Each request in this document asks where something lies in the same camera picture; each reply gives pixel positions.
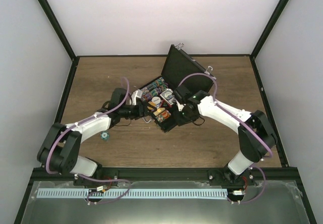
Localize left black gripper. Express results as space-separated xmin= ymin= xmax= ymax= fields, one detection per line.
xmin=120 ymin=102 xmax=157 ymax=120

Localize orange blind button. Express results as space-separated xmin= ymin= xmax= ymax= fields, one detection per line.
xmin=147 ymin=102 xmax=157 ymax=111

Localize unboxed banded card deck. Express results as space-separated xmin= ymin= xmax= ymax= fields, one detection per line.
xmin=153 ymin=107 xmax=166 ymax=116

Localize white dealer button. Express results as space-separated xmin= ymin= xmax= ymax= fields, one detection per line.
xmin=151 ymin=96 xmax=162 ymax=105

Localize blue boxed card deck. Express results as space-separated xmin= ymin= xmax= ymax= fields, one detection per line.
xmin=160 ymin=88 xmax=176 ymax=105

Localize black poker set case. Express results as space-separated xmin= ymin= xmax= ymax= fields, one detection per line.
xmin=133 ymin=44 xmax=214 ymax=133

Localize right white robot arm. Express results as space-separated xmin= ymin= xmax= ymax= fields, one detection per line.
xmin=174 ymin=85 xmax=278 ymax=185

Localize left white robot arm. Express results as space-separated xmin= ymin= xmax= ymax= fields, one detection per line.
xmin=37 ymin=88 xmax=147 ymax=186

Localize lower chip row in case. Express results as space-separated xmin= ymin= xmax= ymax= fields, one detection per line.
xmin=156 ymin=109 xmax=171 ymax=123

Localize chip row in case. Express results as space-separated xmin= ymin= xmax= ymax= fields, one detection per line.
xmin=141 ymin=77 xmax=165 ymax=94
xmin=156 ymin=109 xmax=171 ymax=123
xmin=140 ymin=83 xmax=168 ymax=101

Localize upper chip row in case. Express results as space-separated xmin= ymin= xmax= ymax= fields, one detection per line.
xmin=141 ymin=77 xmax=165 ymax=94

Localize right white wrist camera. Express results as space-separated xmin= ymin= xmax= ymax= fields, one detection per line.
xmin=176 ymin=100 xmax=185 ymax=111

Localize light blue slotted cable duct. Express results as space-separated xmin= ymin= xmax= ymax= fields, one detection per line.
xmin=36 ymin=188 xmax=228 ymax=200

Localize left black frame post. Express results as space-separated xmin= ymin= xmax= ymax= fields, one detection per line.
xmin=27 ymin=0 xmax=77 ymax=61

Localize black frame post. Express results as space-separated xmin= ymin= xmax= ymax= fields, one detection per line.
xmin=251 ymin=0 xmax=300 ymax=58
xmin=27 ymin=0 xmax=77 ymax=61

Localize right black frame post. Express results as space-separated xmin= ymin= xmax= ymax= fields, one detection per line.
xmin=251 ymin=0 xmax=300 ymax=58

